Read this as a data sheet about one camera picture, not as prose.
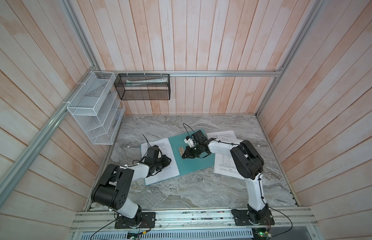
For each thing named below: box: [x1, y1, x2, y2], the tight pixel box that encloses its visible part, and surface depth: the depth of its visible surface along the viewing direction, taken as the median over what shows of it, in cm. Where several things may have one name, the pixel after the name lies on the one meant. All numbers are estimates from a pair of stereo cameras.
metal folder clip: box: [178, 146, 185, 156], surface depth 100 cm
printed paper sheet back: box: [206, 130, 243, 143], surface depth 110 cm
